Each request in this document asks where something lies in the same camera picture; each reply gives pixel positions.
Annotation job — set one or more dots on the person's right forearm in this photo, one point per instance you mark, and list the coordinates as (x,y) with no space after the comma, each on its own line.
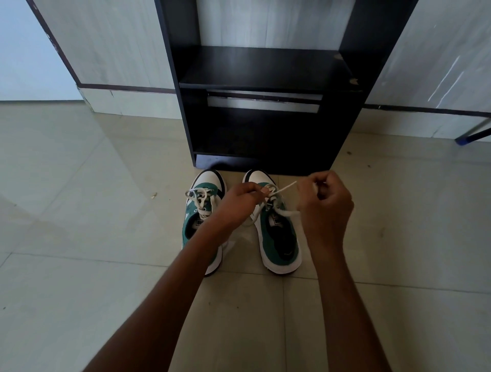
(345,306)

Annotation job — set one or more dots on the white shoelace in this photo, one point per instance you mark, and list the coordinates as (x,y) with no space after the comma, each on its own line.
(201,199)
(285,187)

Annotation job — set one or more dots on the person's left fingers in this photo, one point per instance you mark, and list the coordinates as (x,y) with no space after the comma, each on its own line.
(257,190)

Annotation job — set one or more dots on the person's right thumb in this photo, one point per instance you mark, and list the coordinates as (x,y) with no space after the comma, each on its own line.
(305,191)

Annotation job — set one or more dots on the green white sneaker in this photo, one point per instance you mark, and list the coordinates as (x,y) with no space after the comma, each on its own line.
(196,233)
(278,237)

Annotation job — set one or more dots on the person's right hand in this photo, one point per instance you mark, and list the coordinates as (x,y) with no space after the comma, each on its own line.
(328,214)

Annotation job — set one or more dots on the person's left forearm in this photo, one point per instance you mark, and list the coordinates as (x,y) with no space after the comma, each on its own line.
(172,295)

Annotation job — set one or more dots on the person's left hand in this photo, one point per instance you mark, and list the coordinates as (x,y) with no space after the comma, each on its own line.
(234,207)

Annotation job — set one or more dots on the black wooden shelf unit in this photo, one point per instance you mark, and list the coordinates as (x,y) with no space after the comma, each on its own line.
(264,126)

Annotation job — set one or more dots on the blue black furniture leg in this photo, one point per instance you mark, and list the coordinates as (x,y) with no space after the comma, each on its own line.
(475,132)

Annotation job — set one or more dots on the white cabinet with dark trim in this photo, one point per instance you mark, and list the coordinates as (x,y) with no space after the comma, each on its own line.
(437,65)
(111,50)

